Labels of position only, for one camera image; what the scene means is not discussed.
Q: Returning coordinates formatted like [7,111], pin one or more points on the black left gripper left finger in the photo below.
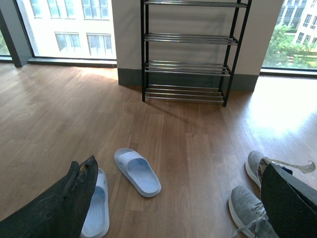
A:
[58,212]

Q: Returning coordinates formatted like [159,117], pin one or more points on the light blue slide sandal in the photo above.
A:
[96,224]
[138,171]

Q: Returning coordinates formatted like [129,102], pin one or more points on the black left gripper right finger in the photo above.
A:
[291,204]

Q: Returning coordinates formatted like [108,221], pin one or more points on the grey knit sneaker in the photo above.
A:
[249,214]
[251,166]

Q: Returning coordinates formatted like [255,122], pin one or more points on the black metal shoe rack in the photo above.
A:
[190,48]

